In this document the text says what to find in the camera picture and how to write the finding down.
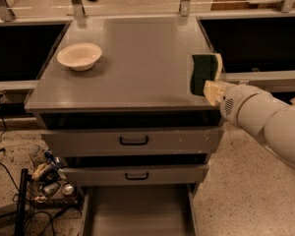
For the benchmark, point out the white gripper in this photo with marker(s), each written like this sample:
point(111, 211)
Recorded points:
point(232, 104)

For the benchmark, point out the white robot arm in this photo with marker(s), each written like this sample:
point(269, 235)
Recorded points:
point(270, 121)

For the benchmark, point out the grey middle drawer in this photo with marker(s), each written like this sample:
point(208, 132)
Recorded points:
point(136, 175)

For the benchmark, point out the grey drawer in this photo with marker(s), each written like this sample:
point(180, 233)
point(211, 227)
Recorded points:
point(140, 141)
point(141, 210)
point(136, 175)

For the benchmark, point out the grey drawer cabinet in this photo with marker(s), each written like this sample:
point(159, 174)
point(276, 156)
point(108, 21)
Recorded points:
point(142, 80)

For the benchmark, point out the grey top drawer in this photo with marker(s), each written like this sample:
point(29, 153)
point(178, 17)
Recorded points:
point(140, 141)

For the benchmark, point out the grey bottom drawer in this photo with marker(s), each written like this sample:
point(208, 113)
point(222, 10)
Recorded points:
point(141, 210)

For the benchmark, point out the white paper bowl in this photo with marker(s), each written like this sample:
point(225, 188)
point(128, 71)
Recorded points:
point(79, 56)

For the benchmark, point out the black metal stand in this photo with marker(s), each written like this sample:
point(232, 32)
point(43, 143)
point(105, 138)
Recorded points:
point(21, 204)

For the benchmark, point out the right metal frame rail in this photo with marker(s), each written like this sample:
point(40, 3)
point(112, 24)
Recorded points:
point(277, 81)

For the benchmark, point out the metal frame rail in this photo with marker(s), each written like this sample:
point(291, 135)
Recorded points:
point(16, 91)
point(277, 81)

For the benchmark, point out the left metal frame rail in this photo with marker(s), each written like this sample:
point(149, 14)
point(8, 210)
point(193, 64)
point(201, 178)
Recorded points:
point(16, 91)

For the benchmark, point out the left metal rail post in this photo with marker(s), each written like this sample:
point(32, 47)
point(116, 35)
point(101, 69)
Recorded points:
point(6, 13)

